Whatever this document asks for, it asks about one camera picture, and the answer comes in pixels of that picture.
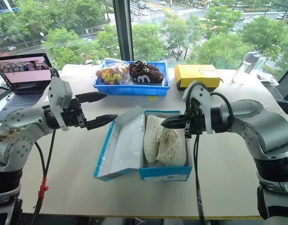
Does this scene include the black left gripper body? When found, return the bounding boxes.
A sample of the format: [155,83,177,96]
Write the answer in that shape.
[60,97,89,129]

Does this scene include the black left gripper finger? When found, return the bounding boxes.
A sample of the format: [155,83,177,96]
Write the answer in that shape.
[85,114,119,131]
[75,92,108,104]

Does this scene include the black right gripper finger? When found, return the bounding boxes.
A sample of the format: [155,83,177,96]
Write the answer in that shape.
[162,122,186,129]
[161,115,186,125]

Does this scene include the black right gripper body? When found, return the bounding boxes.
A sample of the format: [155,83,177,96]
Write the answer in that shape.
[183,97,209,139]

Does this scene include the blue cardboard shoebox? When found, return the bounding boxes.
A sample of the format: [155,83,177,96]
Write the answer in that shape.
[94,105,193,182]

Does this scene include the white knit shoe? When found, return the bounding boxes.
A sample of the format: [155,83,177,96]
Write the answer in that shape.
[155,128,187,167]
[143,114,167,163]

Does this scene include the bag of colourful toy fruit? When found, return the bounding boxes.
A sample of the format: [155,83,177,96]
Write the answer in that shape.
[95,59,131,86]

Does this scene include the white wrapping paper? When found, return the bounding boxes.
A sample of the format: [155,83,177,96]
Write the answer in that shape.
[103,119,145,174]

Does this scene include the blue plastic tray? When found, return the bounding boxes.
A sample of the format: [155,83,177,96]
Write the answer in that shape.
[93,61,171,97]

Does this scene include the yellow cardboard box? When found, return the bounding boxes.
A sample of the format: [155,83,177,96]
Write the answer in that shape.
[174,63,222,92]

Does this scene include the brown shoe with white print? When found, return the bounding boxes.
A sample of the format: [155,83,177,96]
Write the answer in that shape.
[131,67,164,84]

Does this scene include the brown shoe with white laces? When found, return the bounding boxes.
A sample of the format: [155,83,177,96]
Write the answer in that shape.
[128,60,160,74]

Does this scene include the grey laptop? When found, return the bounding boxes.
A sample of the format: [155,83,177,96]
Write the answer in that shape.
[0,53,53,121]

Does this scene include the clear bottle with dark cap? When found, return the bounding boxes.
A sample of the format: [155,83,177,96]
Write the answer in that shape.
[231,52,262,85]

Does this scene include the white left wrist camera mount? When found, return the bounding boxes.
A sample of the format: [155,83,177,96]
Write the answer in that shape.
[47,75,74,131]

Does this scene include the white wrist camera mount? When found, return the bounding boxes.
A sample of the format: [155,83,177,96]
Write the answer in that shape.
[47,75,74,131]
[182,82,214,135]

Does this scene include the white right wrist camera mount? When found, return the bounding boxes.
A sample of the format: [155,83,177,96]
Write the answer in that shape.
[182,82,214,135]

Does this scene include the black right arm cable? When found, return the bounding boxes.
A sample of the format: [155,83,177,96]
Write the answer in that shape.
[185,81,234,223]

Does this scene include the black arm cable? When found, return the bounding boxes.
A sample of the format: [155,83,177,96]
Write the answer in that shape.
[185,81,234,223]
[32,67,60,221]

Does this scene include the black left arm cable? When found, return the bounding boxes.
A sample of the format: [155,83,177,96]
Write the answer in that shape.
[32,67,60,221]

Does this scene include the black window frame post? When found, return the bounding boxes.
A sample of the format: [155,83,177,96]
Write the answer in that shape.
[111,0,135,62]

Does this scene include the red cable clip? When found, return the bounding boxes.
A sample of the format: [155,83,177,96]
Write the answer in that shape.
[38,177,49,197]

